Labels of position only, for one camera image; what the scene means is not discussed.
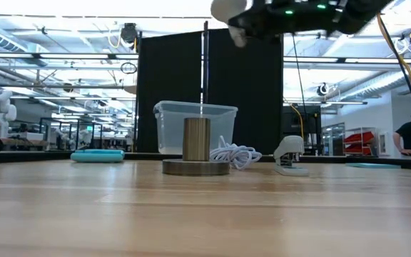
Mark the white lightbulb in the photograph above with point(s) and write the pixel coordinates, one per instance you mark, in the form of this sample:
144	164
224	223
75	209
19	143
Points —
227	9

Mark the black equipment rack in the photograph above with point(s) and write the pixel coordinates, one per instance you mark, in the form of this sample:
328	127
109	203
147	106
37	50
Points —
310	125

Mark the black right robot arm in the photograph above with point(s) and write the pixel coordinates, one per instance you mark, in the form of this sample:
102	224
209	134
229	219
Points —
355	14

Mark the teal calculator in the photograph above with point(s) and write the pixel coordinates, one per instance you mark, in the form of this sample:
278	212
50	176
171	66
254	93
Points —
96	157

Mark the shelf with red bins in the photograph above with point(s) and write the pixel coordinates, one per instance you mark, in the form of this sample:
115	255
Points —
360	137

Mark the brass lamp socket base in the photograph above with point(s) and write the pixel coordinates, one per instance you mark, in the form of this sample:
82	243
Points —
195	139

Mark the black aluminium table frame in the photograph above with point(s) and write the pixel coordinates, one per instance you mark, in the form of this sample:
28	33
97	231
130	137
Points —
30	157

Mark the clear plastic bin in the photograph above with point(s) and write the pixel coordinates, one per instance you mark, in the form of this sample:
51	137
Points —
219	125

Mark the black room divider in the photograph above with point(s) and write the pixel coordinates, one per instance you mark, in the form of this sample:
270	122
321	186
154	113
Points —
255	89

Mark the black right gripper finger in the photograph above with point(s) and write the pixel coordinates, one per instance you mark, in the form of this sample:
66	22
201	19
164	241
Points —
250	25

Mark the grey stapler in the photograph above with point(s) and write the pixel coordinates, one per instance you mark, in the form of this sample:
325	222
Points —
289	146

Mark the blue sticky note pad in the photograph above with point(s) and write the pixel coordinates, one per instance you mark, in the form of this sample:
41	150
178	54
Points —
373	165

